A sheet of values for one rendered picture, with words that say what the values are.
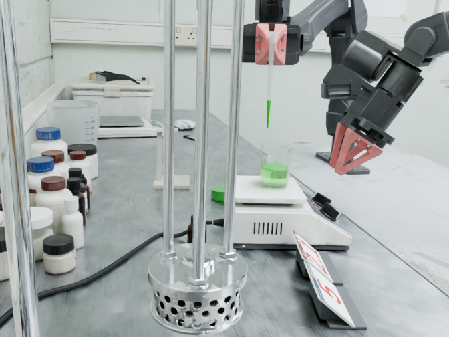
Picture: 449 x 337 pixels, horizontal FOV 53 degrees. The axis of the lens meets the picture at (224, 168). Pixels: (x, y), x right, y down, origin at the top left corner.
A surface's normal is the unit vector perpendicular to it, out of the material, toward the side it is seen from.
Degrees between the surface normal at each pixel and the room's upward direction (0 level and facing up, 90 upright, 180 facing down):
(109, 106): 93
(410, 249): 0
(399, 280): 0
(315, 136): 90
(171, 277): 0
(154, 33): 90
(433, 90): 90
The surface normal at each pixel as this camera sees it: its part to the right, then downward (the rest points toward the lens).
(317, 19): 0.80, 0.11
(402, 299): 0.04, -0.96
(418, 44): -0.57, 0.20
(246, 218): 0.04, 0.28
